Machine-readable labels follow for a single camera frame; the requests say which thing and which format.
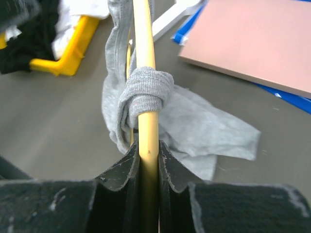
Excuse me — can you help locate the metal clothes rack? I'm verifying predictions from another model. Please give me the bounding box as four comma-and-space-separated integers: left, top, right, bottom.
127, 0, 207, 45

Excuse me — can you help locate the blue folder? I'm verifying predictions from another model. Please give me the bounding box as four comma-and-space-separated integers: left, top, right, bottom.
171, 0, 311, 114

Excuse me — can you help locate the yellow wooden hanger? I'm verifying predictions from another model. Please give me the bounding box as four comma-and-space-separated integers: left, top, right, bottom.
125, 0, 160, 233

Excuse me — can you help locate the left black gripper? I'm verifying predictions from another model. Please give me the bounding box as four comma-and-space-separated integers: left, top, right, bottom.
0, 0, 41, 32

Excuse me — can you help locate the white garment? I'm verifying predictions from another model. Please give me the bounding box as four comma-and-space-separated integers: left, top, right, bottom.
4, 0, 111, 60

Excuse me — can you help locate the black garment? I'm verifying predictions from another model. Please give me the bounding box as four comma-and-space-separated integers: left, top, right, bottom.
0, 0, 59, 74

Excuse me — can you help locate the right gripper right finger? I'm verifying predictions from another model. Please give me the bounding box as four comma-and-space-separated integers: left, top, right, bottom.
158, 140, 203, 233

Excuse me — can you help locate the grey tank top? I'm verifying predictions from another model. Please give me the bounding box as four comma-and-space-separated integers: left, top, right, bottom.
102, 0, 260, 180

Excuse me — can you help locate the yellow plastic bin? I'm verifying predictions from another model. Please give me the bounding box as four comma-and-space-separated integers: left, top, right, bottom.
1, 16, 99, 76

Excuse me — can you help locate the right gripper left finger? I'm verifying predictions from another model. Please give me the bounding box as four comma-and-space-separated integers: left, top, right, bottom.
86, 142, 141, 233

